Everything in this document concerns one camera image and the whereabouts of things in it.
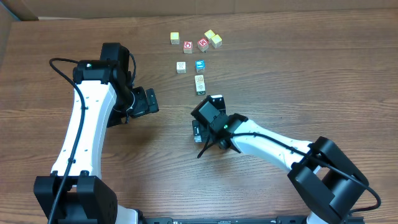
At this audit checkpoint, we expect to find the green-edged wooden number block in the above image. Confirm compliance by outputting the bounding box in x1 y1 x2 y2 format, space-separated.
196 83 206 95

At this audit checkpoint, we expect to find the tan wooden picture block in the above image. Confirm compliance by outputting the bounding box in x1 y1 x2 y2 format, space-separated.
195 75 205 85

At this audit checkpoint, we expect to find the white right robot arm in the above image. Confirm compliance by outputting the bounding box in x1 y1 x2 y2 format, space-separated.
191 95 369 223

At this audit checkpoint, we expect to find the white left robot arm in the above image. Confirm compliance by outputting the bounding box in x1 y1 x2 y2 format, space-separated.
34 43 159 223

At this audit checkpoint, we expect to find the pale wooden block far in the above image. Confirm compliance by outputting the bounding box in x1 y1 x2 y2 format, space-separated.
176 62 187 73

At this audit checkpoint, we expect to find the blue wooden block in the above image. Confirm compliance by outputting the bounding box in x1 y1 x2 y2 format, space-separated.
195 60 206 73

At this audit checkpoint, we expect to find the red wooden block left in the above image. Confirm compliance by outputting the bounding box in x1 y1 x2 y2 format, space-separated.
183 41 193 54

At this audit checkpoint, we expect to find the red wooden block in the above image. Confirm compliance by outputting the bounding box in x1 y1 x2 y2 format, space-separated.
183 41 193 54
197 38 209 52

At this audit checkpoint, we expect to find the yellow wooden block left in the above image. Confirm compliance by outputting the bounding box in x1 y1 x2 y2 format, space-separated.
170 32 180 45

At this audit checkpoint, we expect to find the yellow wooden block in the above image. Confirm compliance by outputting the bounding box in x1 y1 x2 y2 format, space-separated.
204 29 215 42
170 32 180 45
211 34 223 49

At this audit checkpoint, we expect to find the red wooden block right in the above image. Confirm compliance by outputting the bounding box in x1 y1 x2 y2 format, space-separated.
197 38 209 52

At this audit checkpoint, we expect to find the yellow wooden block right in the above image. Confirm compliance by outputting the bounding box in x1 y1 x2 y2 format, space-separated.
211 34 223 49

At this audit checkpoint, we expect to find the yellow wooden block upper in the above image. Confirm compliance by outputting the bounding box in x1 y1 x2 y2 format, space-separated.
204 29 215 42

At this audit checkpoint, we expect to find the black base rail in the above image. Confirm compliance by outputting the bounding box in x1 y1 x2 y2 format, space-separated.
139 215 307 224

